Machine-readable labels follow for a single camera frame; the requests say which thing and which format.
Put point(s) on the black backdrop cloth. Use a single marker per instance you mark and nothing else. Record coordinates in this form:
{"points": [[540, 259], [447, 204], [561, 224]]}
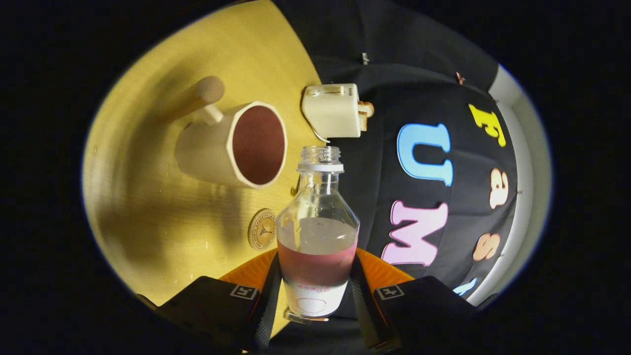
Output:
{"points": [[379, 108]]}

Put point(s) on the round wooden coaster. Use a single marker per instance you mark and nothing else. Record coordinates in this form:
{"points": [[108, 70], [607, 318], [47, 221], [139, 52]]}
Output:
{"points": [[262, 229]]}

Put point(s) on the wooden table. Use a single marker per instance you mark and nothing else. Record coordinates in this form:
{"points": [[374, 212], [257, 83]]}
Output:
{"points": [[148, 217]]}

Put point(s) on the cream toaster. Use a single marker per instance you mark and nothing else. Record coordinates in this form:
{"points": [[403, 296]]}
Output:
{"points": [[333, 111]]}

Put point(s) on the clear juice bottle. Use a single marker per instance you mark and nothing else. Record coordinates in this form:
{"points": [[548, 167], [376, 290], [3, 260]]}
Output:
{"points": [[318, 271]]}

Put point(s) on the short toast slice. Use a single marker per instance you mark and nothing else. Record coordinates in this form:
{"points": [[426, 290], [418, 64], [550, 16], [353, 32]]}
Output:
{"points": [[362, 123]]}

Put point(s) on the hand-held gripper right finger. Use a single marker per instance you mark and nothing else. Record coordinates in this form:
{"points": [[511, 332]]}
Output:
{"points": [[365, 315]]}

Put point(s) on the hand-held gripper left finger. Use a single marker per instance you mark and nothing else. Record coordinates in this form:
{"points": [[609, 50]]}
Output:
{"points": [[268, 315]]}

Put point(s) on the tall toast slice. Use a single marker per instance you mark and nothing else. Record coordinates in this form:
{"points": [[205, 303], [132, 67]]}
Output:
{"points": [[367, 108]]}

